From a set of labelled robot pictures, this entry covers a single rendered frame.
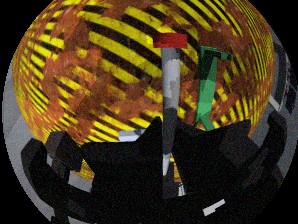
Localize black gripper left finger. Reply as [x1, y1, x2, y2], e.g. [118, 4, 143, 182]
[80, 116, 164, 192]

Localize grey pin with red cap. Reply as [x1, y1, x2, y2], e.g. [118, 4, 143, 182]
[152, 32, 188, 176]

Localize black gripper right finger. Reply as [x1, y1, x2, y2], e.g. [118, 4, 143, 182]
[172, 119, 251, 194]

